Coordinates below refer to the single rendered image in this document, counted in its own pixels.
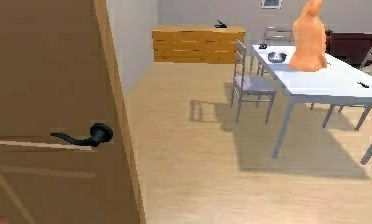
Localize yellow wooden chest of drawers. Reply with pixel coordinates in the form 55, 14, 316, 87
151, 25, 247, 65

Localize grey dining chair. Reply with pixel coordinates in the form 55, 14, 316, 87
309, 41, 372, 132
256, 25, 295, 77
229, 38, 278, 125

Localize silver metal bowl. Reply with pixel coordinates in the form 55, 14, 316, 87
267, 51, 288, 64

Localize orange statue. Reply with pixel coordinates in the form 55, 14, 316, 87
288, 0, 328, 73

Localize white dining table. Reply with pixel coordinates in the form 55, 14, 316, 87
249, 43, 372, 166

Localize brown wooden room door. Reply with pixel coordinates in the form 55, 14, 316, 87
0, 0, 147, 224

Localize dark brown cabinet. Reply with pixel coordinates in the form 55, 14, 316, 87
324, 29, 372, 66

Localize black lever door handle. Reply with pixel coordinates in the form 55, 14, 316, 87
49, 122, 114, 148

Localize framed wall picture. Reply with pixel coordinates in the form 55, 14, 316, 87
260, 0, 283, 10

